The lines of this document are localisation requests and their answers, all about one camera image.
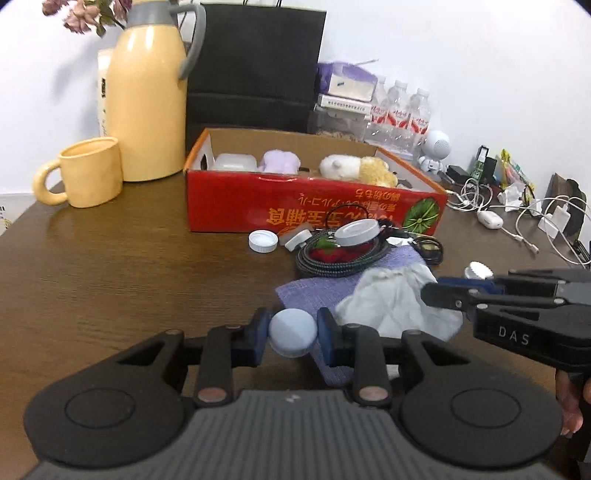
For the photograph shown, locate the white cloth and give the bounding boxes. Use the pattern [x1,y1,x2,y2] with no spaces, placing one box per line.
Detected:
[335,265,464,342]

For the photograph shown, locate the white flat box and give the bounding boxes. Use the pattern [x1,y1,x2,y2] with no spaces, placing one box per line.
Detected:
[316,93,374,114]

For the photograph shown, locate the light blue round cap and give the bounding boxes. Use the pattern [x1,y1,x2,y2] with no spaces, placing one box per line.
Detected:
[269,308,319,359]

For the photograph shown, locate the yellow snack packet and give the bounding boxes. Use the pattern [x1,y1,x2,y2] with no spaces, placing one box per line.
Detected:
[500,149,536,195]

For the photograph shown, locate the dried pink flowers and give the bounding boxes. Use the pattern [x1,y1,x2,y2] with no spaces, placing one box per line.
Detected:
[41,0,134,38]

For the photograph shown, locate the dark brown bag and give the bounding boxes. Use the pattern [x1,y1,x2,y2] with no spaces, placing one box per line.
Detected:
[545,173,587,232]

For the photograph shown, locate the yellow mug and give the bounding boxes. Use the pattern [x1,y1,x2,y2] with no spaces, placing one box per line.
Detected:
[32,137,124,208]

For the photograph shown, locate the green black box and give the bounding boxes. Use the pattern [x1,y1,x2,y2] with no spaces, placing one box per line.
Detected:
[471,144,497,183]

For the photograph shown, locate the black paper bag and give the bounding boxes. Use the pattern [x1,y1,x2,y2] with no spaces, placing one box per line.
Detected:
[185,0,328,141]

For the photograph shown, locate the purple cloth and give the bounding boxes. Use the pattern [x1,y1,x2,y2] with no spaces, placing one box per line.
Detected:
[276,244,435,388]

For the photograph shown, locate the clear plastic container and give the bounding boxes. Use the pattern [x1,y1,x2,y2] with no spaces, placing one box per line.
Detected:
[308,108,372,141]

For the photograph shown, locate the grey round lid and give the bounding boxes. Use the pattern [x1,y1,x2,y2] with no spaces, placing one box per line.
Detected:
[333,220,380,247]

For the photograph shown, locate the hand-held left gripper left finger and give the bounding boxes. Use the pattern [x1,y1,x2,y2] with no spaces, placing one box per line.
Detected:
[117,307,274,408]

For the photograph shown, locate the crumpled white paper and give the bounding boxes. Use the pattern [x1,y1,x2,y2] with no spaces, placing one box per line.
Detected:
[498,185,527,212]

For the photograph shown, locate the yellow plush toy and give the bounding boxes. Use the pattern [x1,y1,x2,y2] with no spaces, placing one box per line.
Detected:
[359,157,400,188]

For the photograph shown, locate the red rose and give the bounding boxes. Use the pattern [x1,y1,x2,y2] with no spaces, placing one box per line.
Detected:
[308,237,365,264]

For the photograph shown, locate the white carton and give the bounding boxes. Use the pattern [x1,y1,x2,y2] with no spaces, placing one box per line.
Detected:
[97,47,116,138]

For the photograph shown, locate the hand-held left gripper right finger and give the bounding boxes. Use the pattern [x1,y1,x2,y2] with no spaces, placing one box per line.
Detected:
[317,307,466,408]

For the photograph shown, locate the white charger cable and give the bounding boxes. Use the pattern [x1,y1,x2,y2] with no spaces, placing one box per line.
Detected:
[510,196,591,268]

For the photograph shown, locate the person's right hand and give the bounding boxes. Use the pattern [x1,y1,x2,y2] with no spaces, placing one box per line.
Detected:
[555,369,591,437]

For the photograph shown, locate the black coiled cord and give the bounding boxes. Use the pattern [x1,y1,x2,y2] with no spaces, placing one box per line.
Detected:
[411,235,445,266]

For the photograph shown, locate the yellow thermos jug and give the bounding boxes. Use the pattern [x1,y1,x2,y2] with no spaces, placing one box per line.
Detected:
[105,0,207,182]

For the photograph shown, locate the braided cable coil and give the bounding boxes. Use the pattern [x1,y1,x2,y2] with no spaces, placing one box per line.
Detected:
[295,228,393,280]

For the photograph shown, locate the white charger adapter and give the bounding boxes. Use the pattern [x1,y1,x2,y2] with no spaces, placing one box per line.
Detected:
[538,208,571,238]

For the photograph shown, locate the small white round lid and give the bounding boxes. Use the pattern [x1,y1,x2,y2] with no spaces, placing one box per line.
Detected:
[284,230,312,252]

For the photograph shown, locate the white bottle cap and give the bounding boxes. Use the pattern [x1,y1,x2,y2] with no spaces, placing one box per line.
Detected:
[248,229,279,253]

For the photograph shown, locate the white oval device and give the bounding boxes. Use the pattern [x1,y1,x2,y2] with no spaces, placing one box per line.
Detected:
[475,210,505,229]

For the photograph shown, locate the purple tissue pack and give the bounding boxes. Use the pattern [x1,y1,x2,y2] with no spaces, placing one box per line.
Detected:
[316,60,380,102]

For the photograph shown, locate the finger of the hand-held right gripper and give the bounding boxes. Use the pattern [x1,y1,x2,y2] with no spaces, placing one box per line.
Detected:
[437,275,509,297]
[421,281,491,311]

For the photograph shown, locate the white crimped cap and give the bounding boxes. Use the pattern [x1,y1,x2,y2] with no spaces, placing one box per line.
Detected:
[464,261,495,280]

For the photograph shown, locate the white plush toy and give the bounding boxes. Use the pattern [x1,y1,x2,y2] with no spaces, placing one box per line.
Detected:
[320,155,363,182]

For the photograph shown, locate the translucent white plastic box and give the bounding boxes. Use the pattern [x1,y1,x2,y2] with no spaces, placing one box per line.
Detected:
[213,153,258,174]

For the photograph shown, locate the purple plush toy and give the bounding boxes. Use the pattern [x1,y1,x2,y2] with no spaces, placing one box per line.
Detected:
[257,150,302,175]

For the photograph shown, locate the red cardboard box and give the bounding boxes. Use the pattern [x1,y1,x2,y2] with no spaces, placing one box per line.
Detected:
[184,128,448,237]

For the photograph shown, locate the white robot toy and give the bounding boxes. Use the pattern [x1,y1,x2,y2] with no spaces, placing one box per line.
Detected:
[418,130,450,174]

